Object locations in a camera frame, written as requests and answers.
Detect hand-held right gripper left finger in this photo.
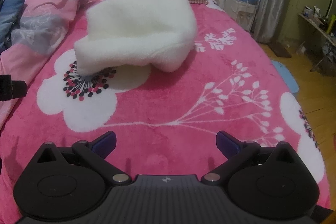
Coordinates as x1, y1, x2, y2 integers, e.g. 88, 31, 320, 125
34, 131, 131, 183

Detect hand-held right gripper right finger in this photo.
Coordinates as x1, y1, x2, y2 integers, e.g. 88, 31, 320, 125
201, 131, 302, 185

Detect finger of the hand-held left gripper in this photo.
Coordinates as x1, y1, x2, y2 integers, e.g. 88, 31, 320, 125
0, 74, 27, 102

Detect white fluffy blanket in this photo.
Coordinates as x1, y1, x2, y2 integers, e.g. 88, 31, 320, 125
73, 0, 198, 75

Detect pink floral blanket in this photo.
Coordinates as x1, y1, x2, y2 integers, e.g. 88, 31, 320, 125
0, 0, 330, 216

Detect blue jeans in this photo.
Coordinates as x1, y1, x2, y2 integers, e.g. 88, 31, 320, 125
0, 0, 27, 48

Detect blue plastic stool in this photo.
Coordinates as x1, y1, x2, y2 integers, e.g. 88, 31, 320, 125
272, 60, 299, 96

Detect pink grey floral quilt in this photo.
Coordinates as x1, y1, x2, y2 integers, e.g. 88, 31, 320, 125
0, 0, 94, 130

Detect brown wooden block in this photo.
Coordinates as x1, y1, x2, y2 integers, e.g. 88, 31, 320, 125
272, 42, 292, 58

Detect white water dispenser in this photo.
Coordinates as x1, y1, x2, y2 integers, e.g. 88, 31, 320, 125
226, 0, 258, 30

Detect cluttered wooden desk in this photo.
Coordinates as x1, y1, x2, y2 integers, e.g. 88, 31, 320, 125
298, 5, 336, 75

